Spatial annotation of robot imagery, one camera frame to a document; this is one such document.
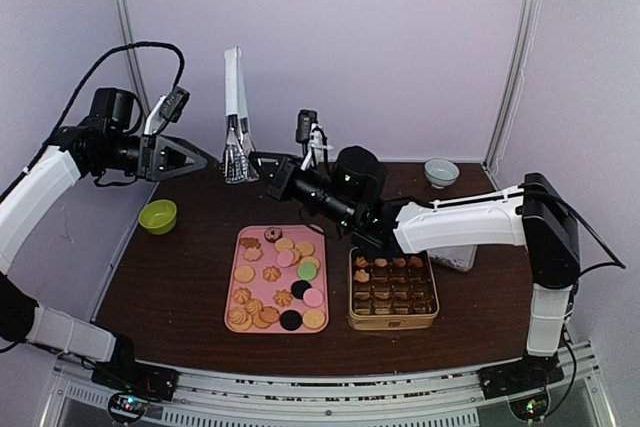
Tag pink plastic tray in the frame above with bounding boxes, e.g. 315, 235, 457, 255
224, 225, 329, 335

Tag beige round biscuit corner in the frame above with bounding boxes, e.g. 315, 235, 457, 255
302, 309, 326, 330

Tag beige round biscuit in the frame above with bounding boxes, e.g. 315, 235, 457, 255
299, 256, 321, 269
295, 241, 315, 257
274, 238, 295, 253

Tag black sandwich cookie lower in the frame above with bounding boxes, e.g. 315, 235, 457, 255
279, 310, 303, 331

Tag left aluminium frame post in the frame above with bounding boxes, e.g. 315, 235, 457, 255
114, 0, 154, 136

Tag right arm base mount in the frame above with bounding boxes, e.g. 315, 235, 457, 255
478, 357, 564, 423

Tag beige round biscuit top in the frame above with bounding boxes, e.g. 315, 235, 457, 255
274, 238, 295, 253

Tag black sandwich cookie upper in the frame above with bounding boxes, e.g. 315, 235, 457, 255
291, 280, 311, 300

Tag metal serving tongs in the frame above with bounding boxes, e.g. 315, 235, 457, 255
223, 46, 258, 185

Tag pink sandwich cookie upper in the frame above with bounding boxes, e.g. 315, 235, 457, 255
276, 249, 296, 268

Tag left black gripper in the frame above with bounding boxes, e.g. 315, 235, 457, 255
96, 132, 217, 181

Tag gold cookie tin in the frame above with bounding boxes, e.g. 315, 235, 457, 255
348, 248, 440, 331

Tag silver tin lid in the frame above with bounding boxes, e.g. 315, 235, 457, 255
428, 245, 477, 273

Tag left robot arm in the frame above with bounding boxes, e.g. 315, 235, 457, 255
1, 87, 208, 391

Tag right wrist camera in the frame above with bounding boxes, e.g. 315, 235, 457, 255
295, 109, 333, 174

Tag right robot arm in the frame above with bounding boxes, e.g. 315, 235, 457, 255
249, 146, 580, 389

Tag green plastic bowl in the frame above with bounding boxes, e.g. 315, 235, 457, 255
138, 199, 177, 235

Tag black sandwich cookie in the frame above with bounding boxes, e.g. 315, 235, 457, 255
279, 310, 303, 331
291, 280, 311, 300

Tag green sandwich cookie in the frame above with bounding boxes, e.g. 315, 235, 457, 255
297, 262, 318, 282

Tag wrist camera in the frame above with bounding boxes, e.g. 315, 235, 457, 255
143, 86, 190, 136
295, 109, 333, 174

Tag brown leaf cookie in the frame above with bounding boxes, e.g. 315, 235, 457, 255
353, 256, 369, 269

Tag aluminium frame post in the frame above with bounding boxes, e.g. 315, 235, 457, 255
114, 0, 154, 136
484, 0, 540, 176

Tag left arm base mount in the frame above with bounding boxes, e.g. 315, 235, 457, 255
91, 363, 179, 426

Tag pale ceramic bowl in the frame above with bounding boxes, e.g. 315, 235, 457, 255
424, 158, 460, 189

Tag leaf cookie second row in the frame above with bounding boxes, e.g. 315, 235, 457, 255
353, 269, 370, 283

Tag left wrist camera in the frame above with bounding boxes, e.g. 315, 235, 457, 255
143, 86, 190, 136

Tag right aluminium frame post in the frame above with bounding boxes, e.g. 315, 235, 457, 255
484, 0, 540, 176

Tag pink sandwich cookie lower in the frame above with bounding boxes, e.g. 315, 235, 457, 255
303, 287, 325, 308

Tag chocolate sprinkle donut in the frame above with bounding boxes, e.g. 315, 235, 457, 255
263, 226, 283, 243

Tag pink sandwich cookie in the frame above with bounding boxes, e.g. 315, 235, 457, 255
303, 287, 325, 308
276, 249, 296, 268

